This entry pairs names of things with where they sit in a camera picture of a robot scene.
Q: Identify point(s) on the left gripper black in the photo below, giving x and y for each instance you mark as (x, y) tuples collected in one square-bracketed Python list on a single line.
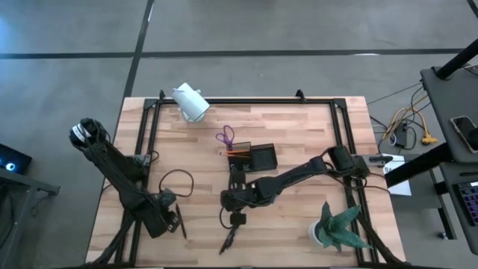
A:
[(157, 224)]

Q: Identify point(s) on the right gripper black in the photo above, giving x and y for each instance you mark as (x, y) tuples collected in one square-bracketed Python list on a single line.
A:
[(242, 194)]

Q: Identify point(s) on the plain black pen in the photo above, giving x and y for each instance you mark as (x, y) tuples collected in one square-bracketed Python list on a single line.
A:
[(181, 220)]

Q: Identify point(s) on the black mesh desk organizer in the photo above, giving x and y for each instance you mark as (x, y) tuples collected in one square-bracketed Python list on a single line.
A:
[(261, 158)]

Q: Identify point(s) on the black pen white scale print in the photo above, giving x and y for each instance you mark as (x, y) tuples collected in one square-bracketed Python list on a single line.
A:
[(225, 246), (233, 235)]

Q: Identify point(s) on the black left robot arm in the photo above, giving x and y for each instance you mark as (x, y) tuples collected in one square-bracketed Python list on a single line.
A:
[(112, 168)]

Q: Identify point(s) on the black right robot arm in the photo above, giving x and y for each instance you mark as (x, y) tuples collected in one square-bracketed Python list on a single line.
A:
[(298, 175)]

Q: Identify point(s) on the green plant in white pot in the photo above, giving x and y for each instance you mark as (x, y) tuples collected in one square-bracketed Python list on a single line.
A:
[(336, 228)]

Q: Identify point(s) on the dark grey equipment cart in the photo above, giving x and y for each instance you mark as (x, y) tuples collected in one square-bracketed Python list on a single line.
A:
[(15, 179)]

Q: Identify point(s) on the white paper sheet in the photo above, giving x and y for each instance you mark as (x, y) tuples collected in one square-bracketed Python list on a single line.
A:
[(399, 187)]

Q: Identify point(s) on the black computer tower blue light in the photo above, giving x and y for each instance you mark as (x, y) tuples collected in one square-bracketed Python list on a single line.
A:
[(11, 158)]

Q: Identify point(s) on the black power adapter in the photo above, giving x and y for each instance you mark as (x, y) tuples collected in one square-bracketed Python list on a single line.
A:
[(401, 136)]

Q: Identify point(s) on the dark grey keyboard desk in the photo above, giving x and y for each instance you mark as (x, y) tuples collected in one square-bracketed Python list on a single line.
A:
[(448, 173)]

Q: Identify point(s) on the grey side desk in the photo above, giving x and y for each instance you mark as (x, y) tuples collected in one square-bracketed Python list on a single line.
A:
[(440, 104)]

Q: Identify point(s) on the backlit keyboard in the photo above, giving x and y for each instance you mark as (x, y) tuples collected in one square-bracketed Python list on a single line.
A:
[(468, 201)]

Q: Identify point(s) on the black smartphone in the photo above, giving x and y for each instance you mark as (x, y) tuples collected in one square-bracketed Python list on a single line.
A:
[(463, 130)]

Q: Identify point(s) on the black round pole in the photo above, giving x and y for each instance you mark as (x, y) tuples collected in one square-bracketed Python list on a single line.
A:
[(457, 61)]

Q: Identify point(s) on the black aluminium table frame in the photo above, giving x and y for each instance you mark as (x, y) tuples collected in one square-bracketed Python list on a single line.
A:
[(242, 101)]

